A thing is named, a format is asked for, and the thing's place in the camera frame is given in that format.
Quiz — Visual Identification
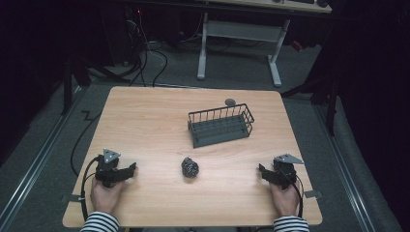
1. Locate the right hand-held gripper black cable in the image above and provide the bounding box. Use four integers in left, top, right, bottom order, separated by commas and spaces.
283, 167, 306, 218

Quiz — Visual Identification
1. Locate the bundle of black floor cables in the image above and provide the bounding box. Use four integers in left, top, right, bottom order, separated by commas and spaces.
125, 18, 169, 88

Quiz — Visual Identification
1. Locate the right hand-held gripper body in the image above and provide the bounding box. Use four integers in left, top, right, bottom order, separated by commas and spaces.
272, 153, 306, 190

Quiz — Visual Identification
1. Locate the left hand-held gripper black cable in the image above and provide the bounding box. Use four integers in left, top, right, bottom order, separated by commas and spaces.
79, 156, 102, 222

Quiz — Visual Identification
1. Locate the white-legged desk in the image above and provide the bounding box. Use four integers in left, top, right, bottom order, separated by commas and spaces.
196, 0, 334, 88

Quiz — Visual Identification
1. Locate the person's left hand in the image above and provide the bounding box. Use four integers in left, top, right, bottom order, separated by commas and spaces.
90, 177, 126, 215

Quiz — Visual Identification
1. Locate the person's right hand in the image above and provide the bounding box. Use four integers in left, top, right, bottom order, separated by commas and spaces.
269, 182, 302, 218

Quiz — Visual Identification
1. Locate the dark grey wire basket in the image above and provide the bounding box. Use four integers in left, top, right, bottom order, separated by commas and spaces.
187, 102, 255, 149

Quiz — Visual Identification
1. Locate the metal floor rail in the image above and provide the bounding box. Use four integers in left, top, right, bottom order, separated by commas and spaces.
312, 101, 377, 232
0, 86, 89, 228

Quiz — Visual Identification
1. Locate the hand-held gripper black cable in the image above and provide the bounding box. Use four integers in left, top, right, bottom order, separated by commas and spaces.
283, 167, 306, 218
79, 156, 102, 222

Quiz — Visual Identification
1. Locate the black metal stand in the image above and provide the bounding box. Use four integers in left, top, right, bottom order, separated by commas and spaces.
60, 52, 131, 116
279, 72, 340, 137

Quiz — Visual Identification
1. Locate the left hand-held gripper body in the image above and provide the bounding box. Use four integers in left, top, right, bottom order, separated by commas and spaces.
94, 148, 122, 189

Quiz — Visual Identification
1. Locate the dark pine cone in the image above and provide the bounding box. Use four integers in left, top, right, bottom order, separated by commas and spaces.
180, 156, 200, 180

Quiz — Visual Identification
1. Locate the thin black floor cable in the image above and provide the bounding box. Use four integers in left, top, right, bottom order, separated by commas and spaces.
70, 110, 103, 178

